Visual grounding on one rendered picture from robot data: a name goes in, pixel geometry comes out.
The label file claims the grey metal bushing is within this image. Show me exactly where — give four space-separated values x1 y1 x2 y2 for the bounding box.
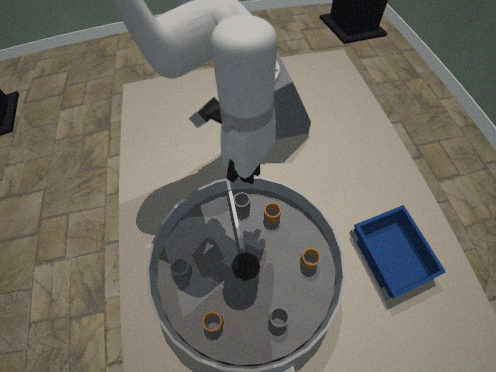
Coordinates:
171 257 192 279
269 307 289 328
234 192 250 213

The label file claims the blue rectangular crate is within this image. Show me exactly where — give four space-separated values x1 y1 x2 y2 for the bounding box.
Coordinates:
350 205 446 301

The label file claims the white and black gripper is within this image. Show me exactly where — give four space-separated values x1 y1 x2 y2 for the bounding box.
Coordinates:
221 109 276 184

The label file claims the bronze bushing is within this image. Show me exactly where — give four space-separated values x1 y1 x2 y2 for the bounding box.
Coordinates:
300 248 320 270
264 202 281 224
202 311 224 332

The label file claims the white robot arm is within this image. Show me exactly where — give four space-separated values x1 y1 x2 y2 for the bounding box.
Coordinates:
115 0 280 133

